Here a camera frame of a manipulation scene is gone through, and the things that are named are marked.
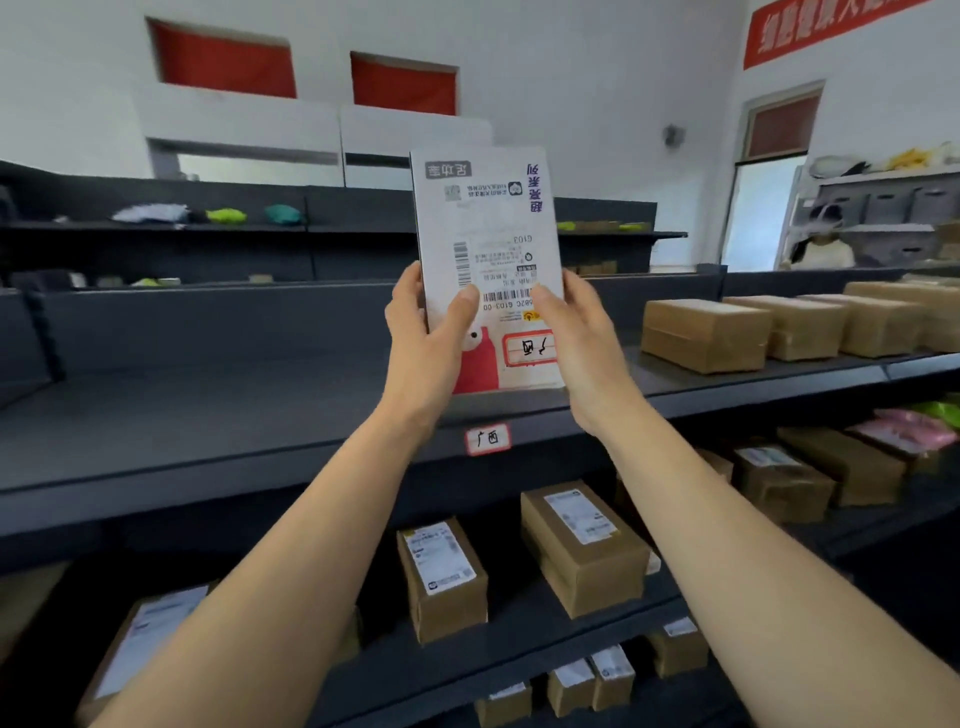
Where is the person's right hand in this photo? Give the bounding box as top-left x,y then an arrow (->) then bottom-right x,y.
528,268 -> 648,441

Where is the person's left hand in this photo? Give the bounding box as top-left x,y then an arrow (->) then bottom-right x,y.
378,261 -> 482,438

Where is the white box with red print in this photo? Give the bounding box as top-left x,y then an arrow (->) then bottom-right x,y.
409,146 -> 567,396

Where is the person's right forearm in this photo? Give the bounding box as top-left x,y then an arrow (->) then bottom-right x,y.
592,408 -> 960,728

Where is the person's left forearm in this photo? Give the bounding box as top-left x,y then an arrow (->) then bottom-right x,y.
88,408 -> 444,728

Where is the dark grey shelf unit behind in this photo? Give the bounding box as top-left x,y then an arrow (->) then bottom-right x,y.
0,159 -> 689,291

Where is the white shelf label red border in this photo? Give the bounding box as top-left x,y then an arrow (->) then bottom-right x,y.
464,423 -> 513,457

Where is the plain brown cardboard box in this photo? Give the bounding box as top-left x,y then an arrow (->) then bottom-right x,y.
843,280 -> 960,354
723,294 -> 849,363
640,298 -> 774,375
795,292 -> 926,359

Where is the red window blind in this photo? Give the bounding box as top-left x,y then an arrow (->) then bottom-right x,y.
349,51 -> 459,117
147,18 -> 298,100

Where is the white door with red transom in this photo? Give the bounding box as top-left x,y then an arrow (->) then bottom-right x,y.
720,81 -> 826,274

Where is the brown box with white label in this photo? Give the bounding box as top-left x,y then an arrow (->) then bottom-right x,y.
73,580 -> 220,728
395,516 -> 491,647
775,425 -> 909,508
730,444 -> 838,525
519,480 -> 653,621

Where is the dark grey metal shelf unit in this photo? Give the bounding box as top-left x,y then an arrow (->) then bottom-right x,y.
0,262 -> 960,728

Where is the grey storage bin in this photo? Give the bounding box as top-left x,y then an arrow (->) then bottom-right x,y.
866,188 -> 918,225
820,192 -> 872,227
911,185 -> 960,224

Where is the white bundle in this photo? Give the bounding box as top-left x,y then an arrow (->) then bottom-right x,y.
807,154 -> 873,180

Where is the white plastic bag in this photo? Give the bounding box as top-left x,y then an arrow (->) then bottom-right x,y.
111,203 -> 191,225

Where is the white storage rack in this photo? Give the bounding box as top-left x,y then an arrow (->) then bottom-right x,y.
778,159 -> 960,273

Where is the small brown labelled box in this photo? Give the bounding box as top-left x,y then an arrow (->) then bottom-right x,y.
545,657 -> 598,720
588,644 -> 638,713
473,680 -> 534,728
645,615 -> 711,681

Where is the pink plastic packet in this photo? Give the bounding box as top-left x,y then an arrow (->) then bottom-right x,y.
846,408 -> 960,457

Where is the green plastic packet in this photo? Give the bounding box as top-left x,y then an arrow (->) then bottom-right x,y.
909,400 -> 960,430

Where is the red wall banner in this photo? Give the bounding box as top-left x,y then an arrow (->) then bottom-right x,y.
742,0 -> 935,72

